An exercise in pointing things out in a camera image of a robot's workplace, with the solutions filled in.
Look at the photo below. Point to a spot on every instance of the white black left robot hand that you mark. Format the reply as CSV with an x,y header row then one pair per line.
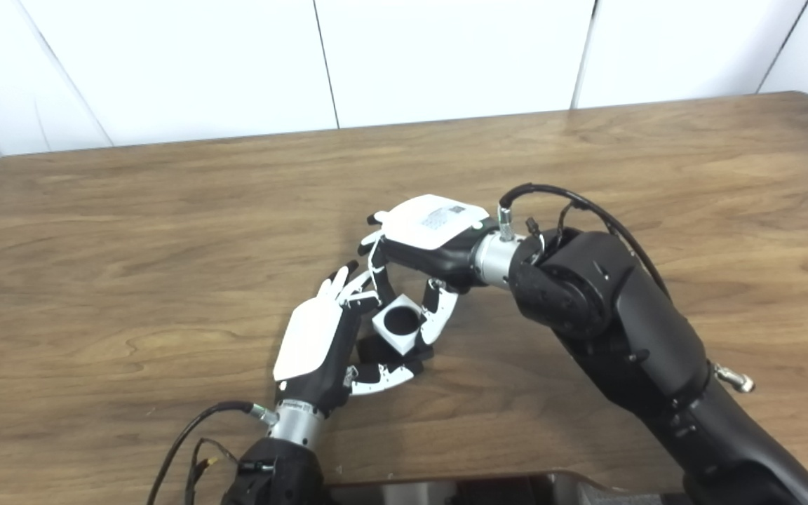
x,y
306,344

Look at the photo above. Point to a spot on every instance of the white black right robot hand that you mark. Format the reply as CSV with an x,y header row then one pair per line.
x,y
432,231

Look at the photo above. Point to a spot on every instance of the black peg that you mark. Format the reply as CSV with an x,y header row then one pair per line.
x,y
372,351

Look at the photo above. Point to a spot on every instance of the white square piece with hole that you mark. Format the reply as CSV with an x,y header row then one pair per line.
x,y
393,340

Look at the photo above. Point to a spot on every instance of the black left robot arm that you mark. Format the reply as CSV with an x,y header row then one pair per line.
x,y
285,477

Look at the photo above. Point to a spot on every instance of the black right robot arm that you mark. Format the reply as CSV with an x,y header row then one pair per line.
x,y
621,315

